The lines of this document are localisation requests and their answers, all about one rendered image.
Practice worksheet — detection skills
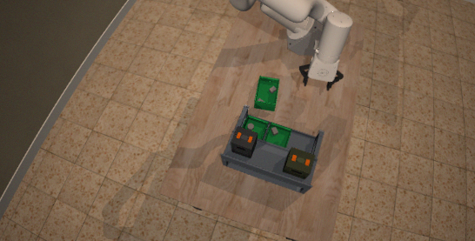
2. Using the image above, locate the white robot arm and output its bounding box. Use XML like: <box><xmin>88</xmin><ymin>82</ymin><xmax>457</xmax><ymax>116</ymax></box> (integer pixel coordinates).
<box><xmin>230</xmin><ymin>0</ymin><xmax>353</xmax><ymax>63</ymax></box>

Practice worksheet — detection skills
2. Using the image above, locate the green open-front bin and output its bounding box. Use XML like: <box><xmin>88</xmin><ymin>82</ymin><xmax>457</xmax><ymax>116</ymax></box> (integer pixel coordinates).
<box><xmin>254</xmin><ymin>77</ymin><xmax>279</xmax><ymax>111</ymax></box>
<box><xmin>264</xmin><ymin>123</ymin><xmax>292</xmax><ymax>148</ymax></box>
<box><xmin>242</xmin><ymin>115</ymin><xmax>269</xmax><ymax>140</ymax></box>

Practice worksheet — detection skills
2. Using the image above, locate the black tool case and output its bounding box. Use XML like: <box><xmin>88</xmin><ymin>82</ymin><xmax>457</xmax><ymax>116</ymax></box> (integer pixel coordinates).
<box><xmin>231</xmin><ymin>126</ymin><xmax>258</xmax><ymax>158</ymax></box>

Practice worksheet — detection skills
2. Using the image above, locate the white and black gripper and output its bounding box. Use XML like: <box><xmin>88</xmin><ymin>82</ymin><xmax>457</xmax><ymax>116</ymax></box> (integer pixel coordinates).
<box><xmin>299</xmin><ymin>52</ymin><xmax>344</xmax><ymax>91</ymax></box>

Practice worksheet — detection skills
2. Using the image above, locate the dark olive tool case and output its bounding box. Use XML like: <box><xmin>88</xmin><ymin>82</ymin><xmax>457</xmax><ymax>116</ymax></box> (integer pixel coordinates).
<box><xmin>283</xmin><ymin>147</ymin><xmax>315</xmax><ymax>179</ymax></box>

